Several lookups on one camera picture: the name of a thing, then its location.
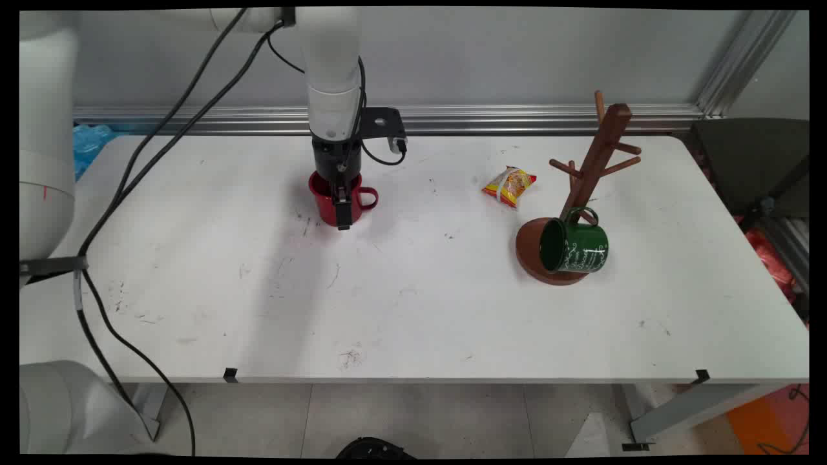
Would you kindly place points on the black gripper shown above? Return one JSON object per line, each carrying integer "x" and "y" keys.
{"x": 336, "y": 155}

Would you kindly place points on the red mug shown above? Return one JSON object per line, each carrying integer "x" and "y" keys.
{"x": 323, "y": 206}

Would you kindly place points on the green mug with white script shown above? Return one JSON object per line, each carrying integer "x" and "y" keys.
{"x": 581, "y": 248}

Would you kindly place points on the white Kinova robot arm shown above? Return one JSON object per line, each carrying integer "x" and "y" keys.
{"x": 333, "y": 64}

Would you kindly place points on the yellow red snack packet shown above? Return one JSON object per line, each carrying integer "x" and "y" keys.
{"x": 510, "y": 186}

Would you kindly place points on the black table edge clip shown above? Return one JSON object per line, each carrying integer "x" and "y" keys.
{"x": 703, "y": 376}
{"x": 230, "y": 375}

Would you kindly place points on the black round floor object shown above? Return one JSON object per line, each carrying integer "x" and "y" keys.
{"x": 375, "y": 449}

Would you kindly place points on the brown wooden mug tree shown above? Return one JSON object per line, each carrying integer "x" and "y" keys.
{"x": 597, "y": 155}

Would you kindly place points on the crumpled blue plastic bag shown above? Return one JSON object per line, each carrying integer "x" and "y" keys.
{"x": 90, "y": 145}

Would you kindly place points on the short grey table leg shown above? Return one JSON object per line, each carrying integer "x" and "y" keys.
{"x": 150, "y": 403}

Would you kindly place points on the grey table leg with foot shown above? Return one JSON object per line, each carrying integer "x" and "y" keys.
{"x": 678, "y": 413}

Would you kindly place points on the red plastic bag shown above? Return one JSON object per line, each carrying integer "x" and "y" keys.
{"x": 772, "y": 261}

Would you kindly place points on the orange red floor mat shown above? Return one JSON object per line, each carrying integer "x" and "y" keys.
{"x": 756, "y": 426}

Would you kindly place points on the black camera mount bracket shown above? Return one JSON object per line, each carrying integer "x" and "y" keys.
{"x": 371, "y": 134}

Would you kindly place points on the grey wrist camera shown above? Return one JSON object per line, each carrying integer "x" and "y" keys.
{"x": 395, "y": 144}

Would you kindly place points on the long aluminium frame rail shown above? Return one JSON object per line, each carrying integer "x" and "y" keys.
{"x": 517, "y": 119}

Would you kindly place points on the aluminium frame post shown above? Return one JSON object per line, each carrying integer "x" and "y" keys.
{"x": 743, "y": 64}

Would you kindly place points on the aluminium side rail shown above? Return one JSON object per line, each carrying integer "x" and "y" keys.
{"x": 791, "y": 245}

